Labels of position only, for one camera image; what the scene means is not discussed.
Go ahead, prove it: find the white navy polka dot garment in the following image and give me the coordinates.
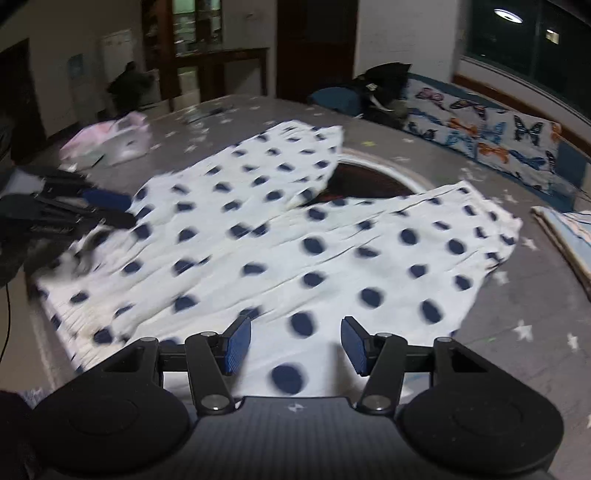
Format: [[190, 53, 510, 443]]
[[35, 121, 522, 396]]

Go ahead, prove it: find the pink white cloth pile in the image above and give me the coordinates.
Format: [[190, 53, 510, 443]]
[[59, 112, 152, 170]]

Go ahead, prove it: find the wooden side table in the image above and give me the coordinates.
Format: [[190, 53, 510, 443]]
[[158, 47, 269, 112]]

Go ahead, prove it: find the striped folded blanket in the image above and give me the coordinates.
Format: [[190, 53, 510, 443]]
[[531, 206, 591, 297]]

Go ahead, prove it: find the butterfly print pillow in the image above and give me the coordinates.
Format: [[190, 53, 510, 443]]
[[404, 79, 561, 194]]

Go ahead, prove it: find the blue sofa bench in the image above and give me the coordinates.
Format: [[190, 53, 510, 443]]
[[310, 63, 590, 211]]

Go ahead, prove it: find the brown wooden door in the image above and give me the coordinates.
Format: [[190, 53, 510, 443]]
[[276, 0, 360, 103]]

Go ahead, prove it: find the black bag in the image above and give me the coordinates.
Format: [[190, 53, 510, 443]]
[[352, 62, 411, 130]]

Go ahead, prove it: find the dark window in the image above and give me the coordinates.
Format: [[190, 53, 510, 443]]
[[467, 0, 590, 117]]

